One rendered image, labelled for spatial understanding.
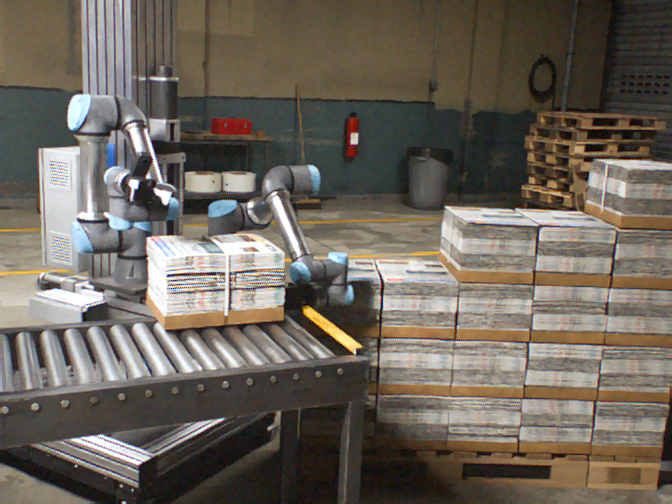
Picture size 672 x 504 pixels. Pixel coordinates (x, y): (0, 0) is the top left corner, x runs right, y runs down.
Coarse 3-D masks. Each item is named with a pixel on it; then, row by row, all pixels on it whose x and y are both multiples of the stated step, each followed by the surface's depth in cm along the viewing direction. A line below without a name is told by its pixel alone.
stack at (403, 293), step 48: (384, 288) 301; (432, 288) 299; (480, 288) 300; (528, 288) 301; (576, 288) 303; (480, 384) 309; (528, 384) 310; (576, 384) 310; (336, 432) 310; (384, 432) 311; (432, 432) 312; (480, 432) 313; (528, 432) 314; (576, 432) 315; (336, 480) 314; (384, 480) 315; (432, 480) 316; (480, 480) 317; (528, 480) 320; (576, 480) 320
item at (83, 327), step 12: (288, 312) 263; (300, 312) 265; (48, 324) 237; (60, 324) 238; (72, 324) 238; (84, 324) 239; (96, 324) 239; (108, 324) 240; (132, 324) 242; (300, 324) 266; (12, 336) 229; (36, 336) 232; (60, 336) 234; (84, 336) 237; (108, 336) 240; (132, 336) 243; (12, 348) 230; (36, 348) 232; (12, 360) 230; (120, 360) 243
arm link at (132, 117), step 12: (120, 96) 267; (132, 108) 267; (132, 120) 265; (144, 120) 268; (132, 132) 265; (144, 132) 266; (132, 144) 264; (144, 144) 263; (132, 156) 264; (156, 168) 261; (156, 180) 258; (156, 204) 253; (168, 204) 255; (156, 216) 253; (168, 216) 256
